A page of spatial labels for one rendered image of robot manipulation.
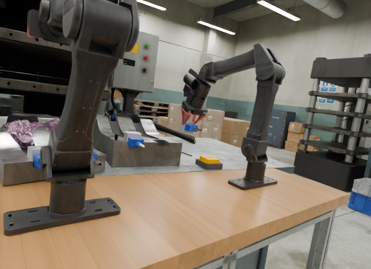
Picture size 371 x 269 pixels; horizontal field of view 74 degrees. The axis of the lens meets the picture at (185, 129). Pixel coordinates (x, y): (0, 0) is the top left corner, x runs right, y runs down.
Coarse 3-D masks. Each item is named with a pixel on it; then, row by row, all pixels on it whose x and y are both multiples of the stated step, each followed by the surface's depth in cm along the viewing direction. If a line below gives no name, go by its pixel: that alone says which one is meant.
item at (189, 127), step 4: (184, 124) 108; (188, 124) 107; (192, 124) 110; (180, 128) 111; (184, 128) 108; (188, 128) 106; (192, 128) 106; (196, 128) 103; (180, 132) 111; (184, 132) 109; (188, 132) 110; (192, 132) 111
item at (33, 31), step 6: (30, 12) 63; (36, 12) 64; (30, 18) 63; (36, 18) 64; (30, 24) 63; (36, 24) 64; (42, 24) 62; (30, 30) 63; (36, 30) 64; (42, 30) 64; (36, 36) 65; (42, 36) 65; (48, 36) 66; (54, 36) 64; (60, 36) 67; (66, 42) 69
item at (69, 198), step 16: (64, 192) 45; (80, 192) 46; (32, 208) 47; (48, 208) 47; (64, 208) 45; (80, 208) 47; (96, 208) 51; (112, 208) 52; (16, 224) 42; (32, 224) 42; (48, 224) 43; (64, 224) 45
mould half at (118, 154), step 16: (96, 128) 104; (128, 128) 107; (144, 128) 111; (96, 144) 103; (112, 144) 82; (144, 144) 86; (176, 144) 92; (112, 160) 81; (128, 160) 84; (144, 160) 87; (160, 160) 90; (176, 160) 94
